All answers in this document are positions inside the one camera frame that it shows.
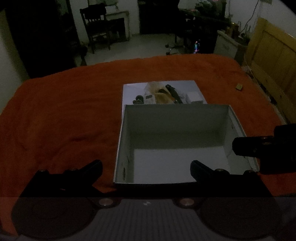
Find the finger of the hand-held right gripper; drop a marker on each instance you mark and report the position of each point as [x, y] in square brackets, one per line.
[247, 147]

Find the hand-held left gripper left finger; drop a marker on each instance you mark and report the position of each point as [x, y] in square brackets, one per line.
[96, 167]

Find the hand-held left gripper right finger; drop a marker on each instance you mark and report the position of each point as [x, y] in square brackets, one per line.
[196, 168]

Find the white cardboard box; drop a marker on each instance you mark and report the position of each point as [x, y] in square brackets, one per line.
[161, 162]

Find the clear printed plastic bag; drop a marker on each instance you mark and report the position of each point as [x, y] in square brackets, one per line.
[161, 97]

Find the white box lid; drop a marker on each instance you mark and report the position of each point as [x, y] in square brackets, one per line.
[131, 91]

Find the small tan block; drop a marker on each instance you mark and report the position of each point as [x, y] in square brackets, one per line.
[239, 87]

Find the orange blanket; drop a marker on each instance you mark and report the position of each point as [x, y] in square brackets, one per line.
[57, 115]

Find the small black part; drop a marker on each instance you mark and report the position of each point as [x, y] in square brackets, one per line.
[138, 99]

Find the black stick-shaped tool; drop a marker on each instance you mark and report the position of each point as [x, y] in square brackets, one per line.
[173, 90]

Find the yellow wooden headboard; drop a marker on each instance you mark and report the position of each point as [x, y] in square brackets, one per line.
[272, 62]

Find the white storage bin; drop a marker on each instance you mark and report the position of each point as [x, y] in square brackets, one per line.
[225, 46]

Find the computer case with coloured lights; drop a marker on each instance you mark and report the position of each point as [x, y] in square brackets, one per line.
[196, 47]

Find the black office chair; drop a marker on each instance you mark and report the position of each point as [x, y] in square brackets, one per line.
[175, 44]

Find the dark cluttered desk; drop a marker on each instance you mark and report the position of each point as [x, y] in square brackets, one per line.
[205, 25]

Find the dark low cabinet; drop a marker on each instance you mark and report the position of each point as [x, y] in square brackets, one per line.
[118, 26]

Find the dark wooden chair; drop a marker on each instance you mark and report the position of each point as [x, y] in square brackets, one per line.
[94, 23]

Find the dark wardrobe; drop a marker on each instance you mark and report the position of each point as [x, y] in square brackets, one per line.
[34, 34]

